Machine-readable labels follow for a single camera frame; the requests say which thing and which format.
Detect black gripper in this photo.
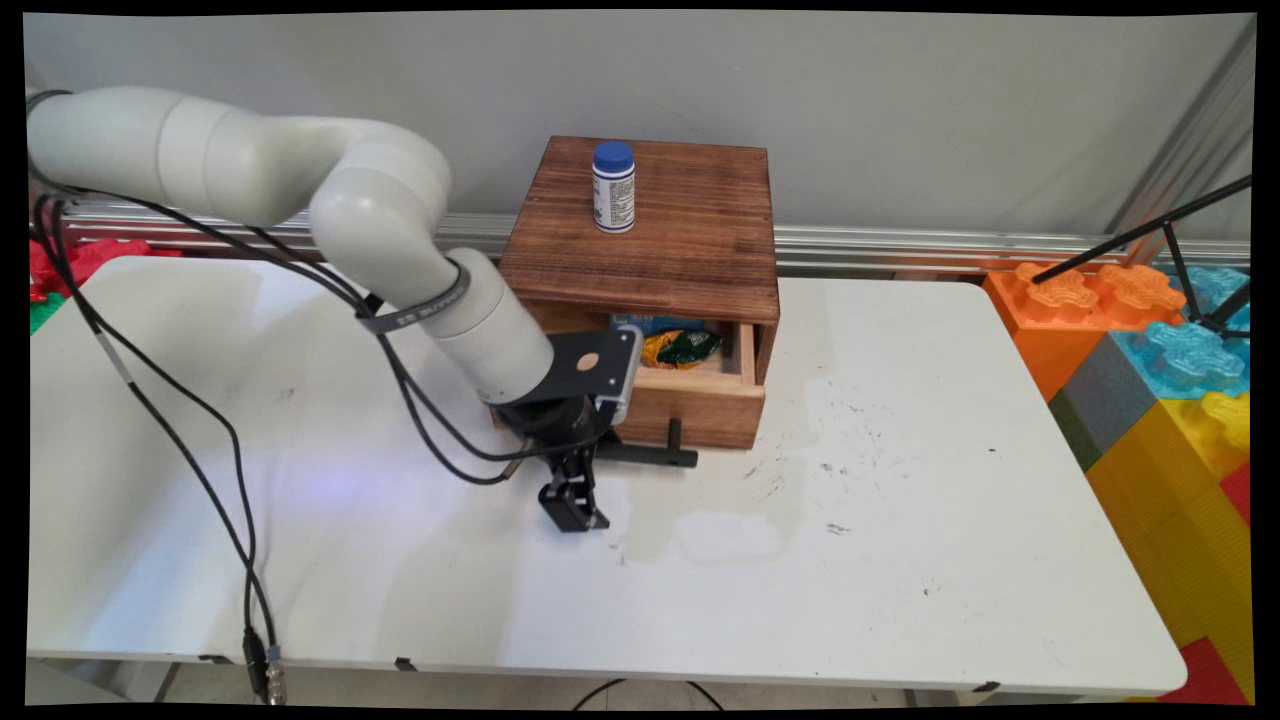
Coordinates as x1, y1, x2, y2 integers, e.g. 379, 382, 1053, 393
496, 393, 615, 534

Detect wooden drawer with black handle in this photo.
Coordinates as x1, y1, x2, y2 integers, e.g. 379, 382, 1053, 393
490, 318, 767, 470

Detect yellow green snack bag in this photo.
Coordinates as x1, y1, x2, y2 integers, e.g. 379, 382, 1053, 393
641, 328, 724, 372

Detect blue snack bag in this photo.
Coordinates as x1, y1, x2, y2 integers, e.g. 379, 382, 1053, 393
610, 313, 707, 338

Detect wooden cabinet box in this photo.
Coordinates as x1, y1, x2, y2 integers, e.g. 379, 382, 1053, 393
497, 136, 782, 387

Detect white bottle with blue cap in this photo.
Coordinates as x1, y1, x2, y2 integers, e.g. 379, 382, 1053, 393
591, 141, 638, 235

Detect orange giant building block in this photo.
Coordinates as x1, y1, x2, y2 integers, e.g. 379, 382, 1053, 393
981, 261, 1188, 403

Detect grey giant building block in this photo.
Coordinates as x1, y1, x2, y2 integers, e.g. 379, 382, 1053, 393
1047, 333, 1162, 473

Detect red plastic toy block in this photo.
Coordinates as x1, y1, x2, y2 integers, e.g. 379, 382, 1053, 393
29, 237, 183, 303

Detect yellow giant building block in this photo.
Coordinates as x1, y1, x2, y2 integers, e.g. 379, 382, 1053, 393
1084, 391, 1254, 703

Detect light blue giant block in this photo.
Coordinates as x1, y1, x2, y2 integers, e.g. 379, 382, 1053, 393
1108, 264, 1252, 402

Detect red giant building block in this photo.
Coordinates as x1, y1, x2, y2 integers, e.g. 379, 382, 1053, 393
1158, 636, 1251, 707

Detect black tripod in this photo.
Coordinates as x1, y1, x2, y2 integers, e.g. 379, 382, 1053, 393
1030, 174, 1254, 343

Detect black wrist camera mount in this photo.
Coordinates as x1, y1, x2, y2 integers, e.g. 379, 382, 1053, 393
543, 326, 644, 427

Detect black looped gripper cable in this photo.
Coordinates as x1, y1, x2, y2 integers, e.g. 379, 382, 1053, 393
45, 188, 561, 488

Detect black floor cable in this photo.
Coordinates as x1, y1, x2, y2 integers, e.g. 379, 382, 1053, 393
570, 678, 727, 713

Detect grey velcro strap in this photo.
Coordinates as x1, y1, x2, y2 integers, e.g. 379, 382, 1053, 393
356, 260, 473, 336

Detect long black cable with plug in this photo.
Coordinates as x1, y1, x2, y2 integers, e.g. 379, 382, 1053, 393
33, 193, 289, 705

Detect aluminium rail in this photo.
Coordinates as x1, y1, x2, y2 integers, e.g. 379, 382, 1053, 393
60, 198, 1252, 279

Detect aluminium frame post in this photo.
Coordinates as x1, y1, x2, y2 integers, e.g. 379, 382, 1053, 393
1103, 18, 1257, 241

